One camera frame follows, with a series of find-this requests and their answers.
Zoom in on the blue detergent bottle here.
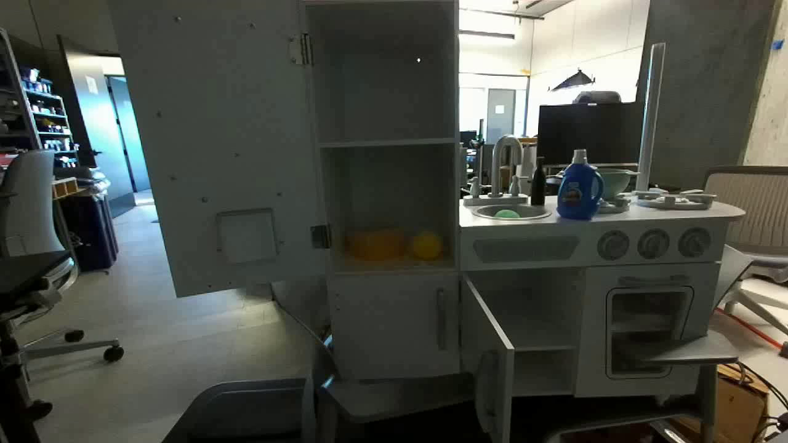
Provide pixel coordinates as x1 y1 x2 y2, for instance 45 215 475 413
556 146 604 222

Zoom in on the small black bottle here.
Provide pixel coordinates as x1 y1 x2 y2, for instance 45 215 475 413
533 164 546 206

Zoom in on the white lower cabinet door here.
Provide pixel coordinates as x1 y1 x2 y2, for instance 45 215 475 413
460 277 516 443

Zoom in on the tall white cabinet door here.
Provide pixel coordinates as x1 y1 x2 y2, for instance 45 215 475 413
109 0 322 294

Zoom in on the open oven door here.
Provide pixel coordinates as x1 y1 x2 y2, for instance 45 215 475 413
621 332 738 364

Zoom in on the orange toy food block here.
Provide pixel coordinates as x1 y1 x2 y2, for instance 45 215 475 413
347 229 405 261

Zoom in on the yellow toy lemon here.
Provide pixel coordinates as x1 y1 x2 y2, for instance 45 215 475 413
410 230 444 261

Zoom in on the silver toy faucet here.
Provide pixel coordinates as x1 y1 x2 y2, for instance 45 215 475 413
464 134 527 206

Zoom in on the white toy kitchen unit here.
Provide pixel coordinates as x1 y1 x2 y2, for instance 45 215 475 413
305 0 736 420

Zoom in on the mint green bowl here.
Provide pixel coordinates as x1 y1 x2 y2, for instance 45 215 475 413
600 166 635 198

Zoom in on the grey chair foreground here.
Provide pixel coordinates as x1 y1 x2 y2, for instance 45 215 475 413
162 379 316 443

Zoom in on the black computer monitor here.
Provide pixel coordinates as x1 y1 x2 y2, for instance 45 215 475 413
536 103 641 164

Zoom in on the grey office chair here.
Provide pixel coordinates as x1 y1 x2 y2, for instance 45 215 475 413
0 150 125 443

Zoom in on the beige mesh chair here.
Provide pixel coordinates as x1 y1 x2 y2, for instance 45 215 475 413
704 164 788 332

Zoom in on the storage shelf with items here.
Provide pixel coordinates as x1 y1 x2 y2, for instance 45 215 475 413
0 27 78 177

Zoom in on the cardboard box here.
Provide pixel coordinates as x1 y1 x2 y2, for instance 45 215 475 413
714 364 769 443

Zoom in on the white vertical post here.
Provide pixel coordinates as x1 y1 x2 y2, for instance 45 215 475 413
635 42 668 197

